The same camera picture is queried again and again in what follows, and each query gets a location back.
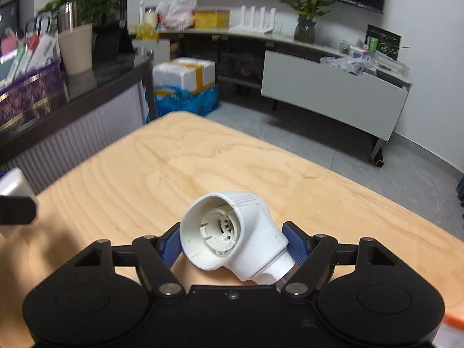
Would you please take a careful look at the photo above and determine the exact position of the blue plastic bag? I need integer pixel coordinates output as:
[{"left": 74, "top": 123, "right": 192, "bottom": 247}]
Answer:
[{"left": 146, "top": 85, "right": 220, "bottom": 117}]

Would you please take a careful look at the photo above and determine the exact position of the purple gold gift box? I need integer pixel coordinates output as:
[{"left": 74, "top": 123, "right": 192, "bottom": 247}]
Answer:
[{"left": 1, "top": 61, "right": 64, "bottom": 136}]

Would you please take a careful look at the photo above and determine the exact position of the black glass side table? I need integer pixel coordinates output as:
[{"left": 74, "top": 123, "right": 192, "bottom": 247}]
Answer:
[{"left": 1, "top": 54, "right": 156, "bottom": 193}]

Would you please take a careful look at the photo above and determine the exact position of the yellow box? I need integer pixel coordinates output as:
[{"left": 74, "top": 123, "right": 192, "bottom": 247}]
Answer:
[{"left": 194, "top": 9, "right": 231, "bottom": 29}]

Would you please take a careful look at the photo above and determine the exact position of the white plastic bag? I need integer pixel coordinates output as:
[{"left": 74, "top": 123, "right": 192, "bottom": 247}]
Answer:
[{"left": 156, "top": 0, "right": 197, "bottom": 30}]

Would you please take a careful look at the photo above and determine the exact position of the white wifi router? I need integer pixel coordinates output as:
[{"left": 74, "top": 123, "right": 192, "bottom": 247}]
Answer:
[{"left": 229, "top": 6, "right": 277, "bottom": 34}]

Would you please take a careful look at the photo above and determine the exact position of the beige plant pot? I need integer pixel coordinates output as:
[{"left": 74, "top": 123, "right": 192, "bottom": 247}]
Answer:
[{"left": 58, "top": 24, "right": 93, "bottom": 76}]

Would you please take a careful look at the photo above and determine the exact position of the white taped foam box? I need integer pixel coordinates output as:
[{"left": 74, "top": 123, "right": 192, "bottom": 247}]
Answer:
[{"left": 152, "top": 57, "right": 216, "bottom": 93}]

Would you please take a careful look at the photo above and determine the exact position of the white square charger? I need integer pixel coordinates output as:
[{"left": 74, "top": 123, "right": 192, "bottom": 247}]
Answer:
[{"left": 1, "top": 168, "right": 39, "bottom": 238}]

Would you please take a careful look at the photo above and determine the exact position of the clear plastic items pile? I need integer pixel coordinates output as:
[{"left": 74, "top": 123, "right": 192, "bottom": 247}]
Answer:
[{"left": 319, "top": 57, "right": 377, "bottom": 75}]

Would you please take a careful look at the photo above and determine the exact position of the black green display card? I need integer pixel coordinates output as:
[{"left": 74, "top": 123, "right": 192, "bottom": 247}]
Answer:
[{"left": 365, "top": 24, "right": 401, "bottom": 61}]

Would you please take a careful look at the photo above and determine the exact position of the wooden table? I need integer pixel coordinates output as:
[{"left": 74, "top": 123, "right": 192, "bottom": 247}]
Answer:
[{"left": 1, "top": 112, "right": 463, "bottom": 347}]

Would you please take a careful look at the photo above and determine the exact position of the TV console cabinet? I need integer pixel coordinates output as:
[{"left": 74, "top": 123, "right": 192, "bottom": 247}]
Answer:
[{"left": 133, "top": 28, "right": 412, "bottom": 167}]

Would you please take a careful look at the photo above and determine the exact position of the orange white open box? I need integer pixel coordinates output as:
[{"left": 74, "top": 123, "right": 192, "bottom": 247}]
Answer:
[{"left": 433, "top": 314, "right": 464, "bottom": 348}]

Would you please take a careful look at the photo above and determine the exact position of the white mosquito repellent heater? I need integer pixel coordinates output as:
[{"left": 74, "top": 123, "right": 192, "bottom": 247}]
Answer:
[{"left": 180, "top": 191, "right": 296, "bottom": 285}]

